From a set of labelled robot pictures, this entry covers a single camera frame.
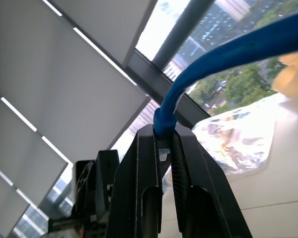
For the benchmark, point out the dark window frame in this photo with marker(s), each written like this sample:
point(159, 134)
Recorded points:
point(151, 72)

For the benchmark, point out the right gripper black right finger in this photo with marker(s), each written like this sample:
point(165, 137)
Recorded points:
point(203, 198)

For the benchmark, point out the yellow blurred object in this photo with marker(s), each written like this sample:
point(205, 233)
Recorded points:
point(291, 79)

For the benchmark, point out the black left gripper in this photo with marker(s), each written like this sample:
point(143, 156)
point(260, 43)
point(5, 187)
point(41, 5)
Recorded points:
point(82, 226)

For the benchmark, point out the grey roller blind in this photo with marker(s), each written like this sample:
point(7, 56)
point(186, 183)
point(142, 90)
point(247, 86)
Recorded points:
point(22, 153)
point(64, 81)
point(5, 205)
point(109, 22)

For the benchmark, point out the crumpled clear plastic bag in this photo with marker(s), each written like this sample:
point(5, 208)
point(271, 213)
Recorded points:
point(238, 138)

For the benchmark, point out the grey window post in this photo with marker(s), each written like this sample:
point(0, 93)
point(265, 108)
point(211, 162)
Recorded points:
point(181, 32)

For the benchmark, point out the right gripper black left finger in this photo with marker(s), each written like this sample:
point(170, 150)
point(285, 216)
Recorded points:
point(131, 188)

